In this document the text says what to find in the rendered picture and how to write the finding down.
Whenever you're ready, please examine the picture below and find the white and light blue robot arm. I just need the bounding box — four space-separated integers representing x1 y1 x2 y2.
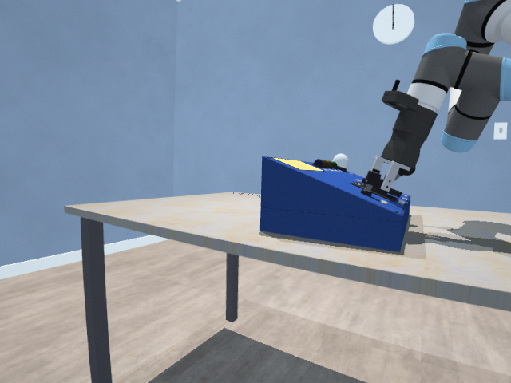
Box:
411 0 511 152

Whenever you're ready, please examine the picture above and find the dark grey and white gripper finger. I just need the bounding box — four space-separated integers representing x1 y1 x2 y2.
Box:
380 161 410 191
371 156 391 173

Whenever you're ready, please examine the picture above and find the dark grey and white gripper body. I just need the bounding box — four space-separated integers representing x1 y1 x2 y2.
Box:
381 80 446 168

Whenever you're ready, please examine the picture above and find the blue control console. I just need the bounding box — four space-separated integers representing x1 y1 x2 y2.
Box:
260 154 410 252

